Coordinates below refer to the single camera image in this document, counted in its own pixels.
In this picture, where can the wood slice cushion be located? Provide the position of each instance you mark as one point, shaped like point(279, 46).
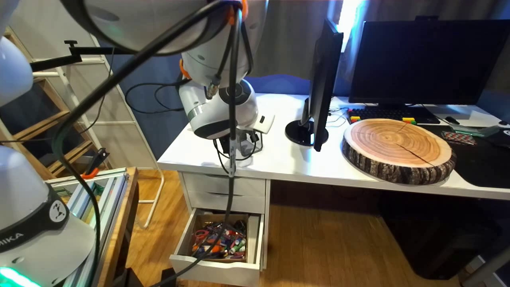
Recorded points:
point(398, 148)

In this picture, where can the black mesh pen holder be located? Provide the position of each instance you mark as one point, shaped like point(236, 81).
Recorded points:
point(245, 153)

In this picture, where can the wide black monitor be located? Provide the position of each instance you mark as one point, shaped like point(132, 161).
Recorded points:
point(424, 61)

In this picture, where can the wooden ladder shelf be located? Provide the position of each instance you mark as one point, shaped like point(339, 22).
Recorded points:
point(36, 128)

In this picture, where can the white paper sheet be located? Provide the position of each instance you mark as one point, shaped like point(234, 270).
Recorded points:
point(471, 112)

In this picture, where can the black bulky object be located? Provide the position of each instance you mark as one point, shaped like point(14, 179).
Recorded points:
point(440, 233)

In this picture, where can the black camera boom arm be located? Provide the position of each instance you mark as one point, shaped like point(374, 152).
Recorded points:
point(89, 51)

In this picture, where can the colourful stationery pile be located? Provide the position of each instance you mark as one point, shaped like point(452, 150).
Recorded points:
point(216, 241)

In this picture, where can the grey desk leg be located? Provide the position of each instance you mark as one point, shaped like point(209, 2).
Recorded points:
point(487, 268)

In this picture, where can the black monitor with round stand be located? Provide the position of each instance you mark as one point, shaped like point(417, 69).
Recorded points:
point(320, 80)

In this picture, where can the black computer monitor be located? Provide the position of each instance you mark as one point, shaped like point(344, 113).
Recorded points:
point(287, 37)

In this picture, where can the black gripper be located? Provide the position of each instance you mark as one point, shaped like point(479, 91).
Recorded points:
point(248, 136)

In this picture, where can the black desk mat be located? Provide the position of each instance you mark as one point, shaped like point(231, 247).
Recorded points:
point(483, 160)

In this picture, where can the blue chair backrest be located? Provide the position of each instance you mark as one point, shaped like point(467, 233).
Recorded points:
point(280, 83)

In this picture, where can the wooden side table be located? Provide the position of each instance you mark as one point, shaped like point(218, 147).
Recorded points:
point(119, 233)

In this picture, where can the open white drawer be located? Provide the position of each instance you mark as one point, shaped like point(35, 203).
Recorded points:
point(212, 268)

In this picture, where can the closed white drawer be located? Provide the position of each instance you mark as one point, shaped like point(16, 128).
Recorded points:
point(248, 193)

